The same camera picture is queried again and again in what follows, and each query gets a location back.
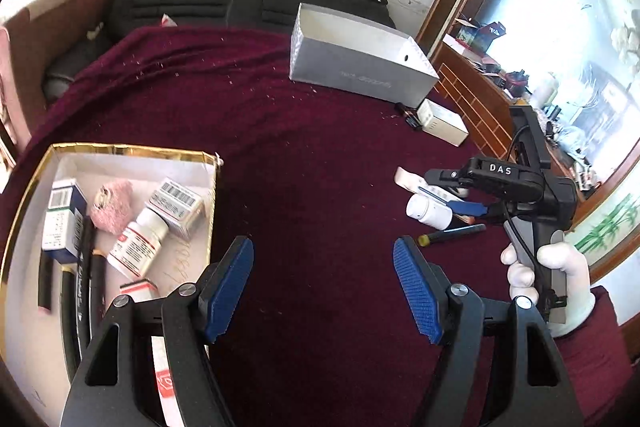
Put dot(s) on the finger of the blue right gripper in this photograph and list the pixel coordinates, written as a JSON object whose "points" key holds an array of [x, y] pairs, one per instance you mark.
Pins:
{"points": [[464, 208]]}

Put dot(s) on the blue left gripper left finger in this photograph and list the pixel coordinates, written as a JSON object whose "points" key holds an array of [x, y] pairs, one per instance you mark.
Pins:
{"points": [[223, 288]]}

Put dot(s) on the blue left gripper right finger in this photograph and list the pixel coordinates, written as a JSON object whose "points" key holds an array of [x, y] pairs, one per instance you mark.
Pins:
{"points": [[424, 294]]}

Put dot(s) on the white bottle orange cap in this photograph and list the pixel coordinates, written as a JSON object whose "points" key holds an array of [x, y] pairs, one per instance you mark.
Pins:
{"points": [[429, 212]]}

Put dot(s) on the black marker yellow cap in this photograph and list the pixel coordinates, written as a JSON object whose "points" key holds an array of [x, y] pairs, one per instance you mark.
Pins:
{"points": [[425, 240]]}

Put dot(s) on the white blue ointment box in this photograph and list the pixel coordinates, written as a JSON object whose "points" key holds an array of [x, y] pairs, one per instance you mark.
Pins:
{"points": [[416, 184]]}

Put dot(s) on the black marker purple cap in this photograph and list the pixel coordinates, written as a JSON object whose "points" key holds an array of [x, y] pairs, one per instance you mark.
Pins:
{"points": [[83, 284]]}

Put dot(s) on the black marker pink cap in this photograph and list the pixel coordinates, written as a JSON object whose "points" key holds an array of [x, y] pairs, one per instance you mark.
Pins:
{"points": [[45, 276]]}

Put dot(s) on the white barcode medicine box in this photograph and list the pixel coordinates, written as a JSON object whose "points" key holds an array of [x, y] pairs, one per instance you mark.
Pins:
{"points": [[181, 208]]}

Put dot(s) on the small white cardboard box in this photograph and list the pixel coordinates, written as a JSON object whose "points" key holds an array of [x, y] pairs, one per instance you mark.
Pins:
{"points": [[442, 123]]}

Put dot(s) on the white red-label pill bottle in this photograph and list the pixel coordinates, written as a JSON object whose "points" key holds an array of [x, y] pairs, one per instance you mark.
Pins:
{"points": [[138, 245]]}

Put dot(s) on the maroon velvet bed cover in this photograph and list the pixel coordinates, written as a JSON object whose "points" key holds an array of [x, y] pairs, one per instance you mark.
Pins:
{"points": [[323, 335]]}

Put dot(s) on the wooden window sill shelf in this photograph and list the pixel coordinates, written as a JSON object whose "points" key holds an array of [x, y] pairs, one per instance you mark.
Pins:
{"points": [[485, 110]]}

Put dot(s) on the small black bottle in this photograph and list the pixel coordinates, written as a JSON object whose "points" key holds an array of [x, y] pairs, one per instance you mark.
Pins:
{"points": [[408, 115]]}

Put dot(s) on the blue white medicine box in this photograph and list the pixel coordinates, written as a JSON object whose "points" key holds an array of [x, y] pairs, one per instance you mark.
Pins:
{"points": [[64, 221]]}

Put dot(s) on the grey shoe box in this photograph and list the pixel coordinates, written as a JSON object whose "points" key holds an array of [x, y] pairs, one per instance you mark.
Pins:
{"points": [[342, 51]]}

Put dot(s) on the black leather sofa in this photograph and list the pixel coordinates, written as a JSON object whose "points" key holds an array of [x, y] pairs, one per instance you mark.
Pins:
{"points": [[120, 17]]}

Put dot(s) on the brown pink armchair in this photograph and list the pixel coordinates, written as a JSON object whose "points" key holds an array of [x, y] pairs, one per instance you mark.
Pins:
{"points": [[30, 41]]}

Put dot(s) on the pink fuzzy keychain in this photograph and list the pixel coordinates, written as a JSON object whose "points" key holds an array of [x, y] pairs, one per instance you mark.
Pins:
{"points": [[111, 209]]}

